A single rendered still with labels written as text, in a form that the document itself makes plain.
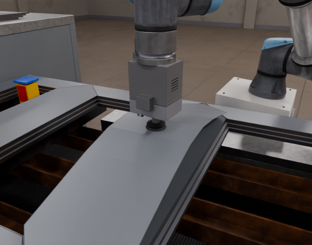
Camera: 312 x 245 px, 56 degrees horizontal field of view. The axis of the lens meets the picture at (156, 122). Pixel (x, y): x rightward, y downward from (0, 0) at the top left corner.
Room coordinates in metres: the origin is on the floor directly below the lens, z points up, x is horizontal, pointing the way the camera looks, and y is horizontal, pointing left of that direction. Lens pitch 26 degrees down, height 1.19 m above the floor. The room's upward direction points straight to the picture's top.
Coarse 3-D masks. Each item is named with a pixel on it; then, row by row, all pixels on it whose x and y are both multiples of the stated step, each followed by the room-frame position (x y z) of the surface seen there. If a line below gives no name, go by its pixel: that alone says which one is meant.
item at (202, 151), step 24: (0, 96) 0.97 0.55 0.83; (96, 96) 0.94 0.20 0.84; (72, 120) 0.80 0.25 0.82; (216, 120) 0.75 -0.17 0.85; (24, 144) 0.64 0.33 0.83; (192, 144) 0.61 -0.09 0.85; (216, 144) 0.64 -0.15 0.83; (192, 168) 0.51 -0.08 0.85; (168, 192) 0.43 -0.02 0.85; (192, 192) 0.46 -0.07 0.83; (168, 216) 0.37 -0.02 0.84; (144, 240) 0.32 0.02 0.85; (168, 240) 0.34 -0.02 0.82
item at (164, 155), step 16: (112, 128) 0.54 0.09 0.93; (96, 144) 0.49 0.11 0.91; (112, 144) 0.48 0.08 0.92; (128, 144) 0.48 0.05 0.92; (144, 144) 0.48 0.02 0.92; (160, 144) 0.47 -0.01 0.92; (176, 144) 0.47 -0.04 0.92; (128, 160) 0.44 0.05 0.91; (144, 160) 0.43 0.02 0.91; (160, 160) 0.43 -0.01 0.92; (176, 160) 0.43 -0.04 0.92
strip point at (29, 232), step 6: (24, 228) 0.32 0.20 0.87; (30, 228) 0.32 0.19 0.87; (36, 228) 0.32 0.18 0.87; (24, 234) 0.31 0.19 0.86; (30, 234) 0.31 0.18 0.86; (36, 234) 0.31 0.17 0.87; (42, 234) 0.31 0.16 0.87; (48, 234) 0.31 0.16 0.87; (24, 240) 0.30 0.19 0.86; (30, 240) 0.30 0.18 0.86; (36, 240) 0.30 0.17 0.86; (42, 240) 0.30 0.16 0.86; (48, 240) 0.30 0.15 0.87; (54, 240) 0.30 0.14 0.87; (60, 240) 0.30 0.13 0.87
